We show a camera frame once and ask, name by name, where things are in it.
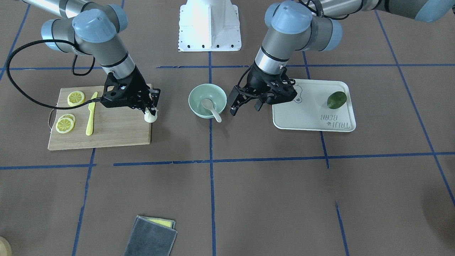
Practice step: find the green lime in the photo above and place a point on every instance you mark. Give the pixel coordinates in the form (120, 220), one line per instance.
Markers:
(336, 100)

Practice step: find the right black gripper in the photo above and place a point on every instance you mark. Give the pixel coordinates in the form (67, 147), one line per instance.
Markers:
(139, 84)

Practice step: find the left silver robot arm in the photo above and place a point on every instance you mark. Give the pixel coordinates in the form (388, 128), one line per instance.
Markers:
(311, 25)

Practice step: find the lemon slice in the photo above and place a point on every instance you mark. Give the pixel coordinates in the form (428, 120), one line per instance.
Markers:
(64, 125)
(76, 98)
(68, 115)

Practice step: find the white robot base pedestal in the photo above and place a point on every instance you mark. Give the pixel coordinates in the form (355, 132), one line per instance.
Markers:
(209, 26)

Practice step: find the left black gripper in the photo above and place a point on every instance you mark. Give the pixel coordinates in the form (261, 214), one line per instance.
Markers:
(259, 80)

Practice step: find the middle lemon slice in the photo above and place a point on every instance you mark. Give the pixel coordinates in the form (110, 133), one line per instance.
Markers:
(68, 115)

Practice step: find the yellow plastic knife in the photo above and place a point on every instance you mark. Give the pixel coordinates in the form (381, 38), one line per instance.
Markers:
(90, 123)

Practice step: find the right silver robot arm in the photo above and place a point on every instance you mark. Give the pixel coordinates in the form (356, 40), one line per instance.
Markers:
(87, 28)

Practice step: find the bamboo cutting board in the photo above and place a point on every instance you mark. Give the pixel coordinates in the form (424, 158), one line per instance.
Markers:
(113, 127)

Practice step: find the lower lemon slice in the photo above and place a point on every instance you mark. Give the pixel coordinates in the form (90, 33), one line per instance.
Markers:
(64, 125)

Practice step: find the light green bowl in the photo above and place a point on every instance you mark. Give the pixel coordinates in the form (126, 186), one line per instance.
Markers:
(207, 90)

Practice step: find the white ceramic spoon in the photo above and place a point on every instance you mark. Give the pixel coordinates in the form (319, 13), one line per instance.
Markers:
(208, 104)

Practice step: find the upper lemon slice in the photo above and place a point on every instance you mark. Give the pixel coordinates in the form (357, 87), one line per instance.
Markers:
(76, 98)

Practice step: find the white rectangular tray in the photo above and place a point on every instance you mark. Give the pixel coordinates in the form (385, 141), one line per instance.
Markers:
(309, 109)

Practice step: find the grey and yellow cloth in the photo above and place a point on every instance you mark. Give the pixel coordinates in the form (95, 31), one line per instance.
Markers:
(151, 236)

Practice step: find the white steamed bun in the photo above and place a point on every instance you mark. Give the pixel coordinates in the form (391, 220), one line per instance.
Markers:
(150, 119)

